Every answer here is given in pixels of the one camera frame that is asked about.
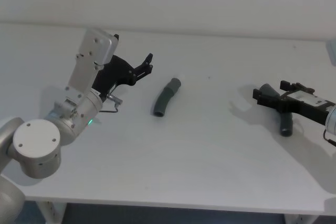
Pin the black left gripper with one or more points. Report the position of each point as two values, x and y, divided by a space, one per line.
115 73

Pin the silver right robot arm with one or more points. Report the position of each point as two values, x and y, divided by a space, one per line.
332 119

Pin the white table leg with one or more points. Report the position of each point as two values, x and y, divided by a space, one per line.
53 212

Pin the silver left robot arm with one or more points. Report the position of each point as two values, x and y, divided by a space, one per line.
36 140

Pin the curved grey plastic tube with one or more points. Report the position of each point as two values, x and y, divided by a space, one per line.
166 97
286 125

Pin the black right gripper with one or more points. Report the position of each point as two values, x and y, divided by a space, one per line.
302 106

